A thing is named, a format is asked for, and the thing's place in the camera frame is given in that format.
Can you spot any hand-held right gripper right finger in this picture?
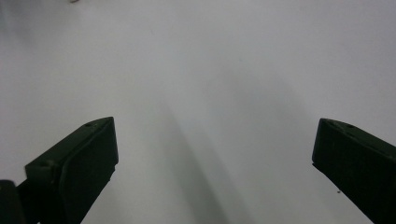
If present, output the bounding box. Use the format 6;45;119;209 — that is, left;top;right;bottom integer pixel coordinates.
311;118;396;224

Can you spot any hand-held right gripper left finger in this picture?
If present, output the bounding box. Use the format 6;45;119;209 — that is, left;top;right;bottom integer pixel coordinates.
24;116;120;224

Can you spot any white table mat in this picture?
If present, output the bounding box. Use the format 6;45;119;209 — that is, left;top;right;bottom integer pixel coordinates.
0;0;396;224

